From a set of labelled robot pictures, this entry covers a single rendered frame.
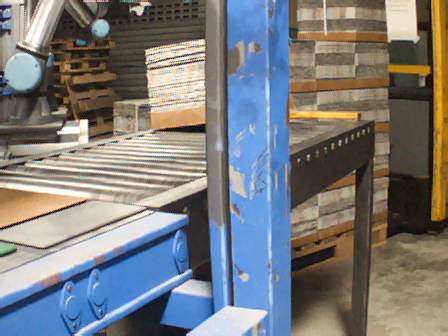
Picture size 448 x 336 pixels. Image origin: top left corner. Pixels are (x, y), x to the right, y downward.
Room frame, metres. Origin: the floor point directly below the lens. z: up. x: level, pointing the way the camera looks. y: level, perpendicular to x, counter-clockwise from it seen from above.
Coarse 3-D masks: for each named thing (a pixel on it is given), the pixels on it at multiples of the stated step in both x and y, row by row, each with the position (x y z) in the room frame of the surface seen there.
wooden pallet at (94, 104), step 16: (64, 80) 8.65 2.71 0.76; (80, 80) 8.78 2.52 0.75; (96, 80) 9.18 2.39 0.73; (112, 80) 9.68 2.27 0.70; (80, 96) 8.88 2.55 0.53; (96, 96) 9.25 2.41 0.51; (112, 96) 9.47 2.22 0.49; (80, 112) 8.62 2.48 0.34; (96, 112) 9.12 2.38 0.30; (112, 112) 9.57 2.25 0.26; (96, 128) 8.81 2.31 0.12; (112, 128) 9.21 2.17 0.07
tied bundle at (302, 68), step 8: (288, 48) 3.08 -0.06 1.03; (296, 48) 3.12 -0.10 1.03; (304, 48) 3.16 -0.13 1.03; (312, 48) 3.20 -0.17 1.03; (296, 56) 3.13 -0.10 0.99; (304, 56) 3.17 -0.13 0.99; (312, 56) 3.21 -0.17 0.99; (296, 64) 3.12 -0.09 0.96; (304, 64) 3.16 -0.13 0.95; (312, 64) 3.21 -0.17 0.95; (296, 72) 3.12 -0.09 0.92; (304, 72) 3.16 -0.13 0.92; (312, 72) 3.20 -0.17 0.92; (296, 80) 3.12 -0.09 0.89; (304, 80) 3.16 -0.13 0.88; (312, 80) 3.20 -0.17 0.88
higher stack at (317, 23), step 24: (312, 0) 3.63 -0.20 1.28; (336, 0) 3.52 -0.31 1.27; (360, 0) 3.48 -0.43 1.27; (312, 24) 3.63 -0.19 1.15; (336, 24) 3.53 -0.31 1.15; (360, 24) 3.47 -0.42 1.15; (384, 24) 3.63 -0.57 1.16; (360, 48) 3.47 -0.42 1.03; (384, 48) 3.62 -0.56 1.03; (360, 72) 3.46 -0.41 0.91; (384, 72) 3.62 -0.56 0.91; (360, 96) 3.46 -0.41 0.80; (384, 96) 3.62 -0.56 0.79; (384, 120) 3.61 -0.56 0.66; (384, 144) 3.61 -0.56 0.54; (384, 192) 3.63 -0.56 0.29; (384, 240) 3.63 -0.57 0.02
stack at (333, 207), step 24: (312, 96) 3.20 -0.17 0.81; (336, 96) 3.33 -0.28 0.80; (120, 120) 2.80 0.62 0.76; (144, 120) 2.68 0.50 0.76; (312, 120) 3.20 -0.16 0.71; (336, 120) 3.32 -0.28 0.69; (336, 192) 3.32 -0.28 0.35; (312, 216) 3.19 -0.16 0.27; (336, 216) 3.32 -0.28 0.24; (336, 240) 3.32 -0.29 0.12; (312, 264) 3.23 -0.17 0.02
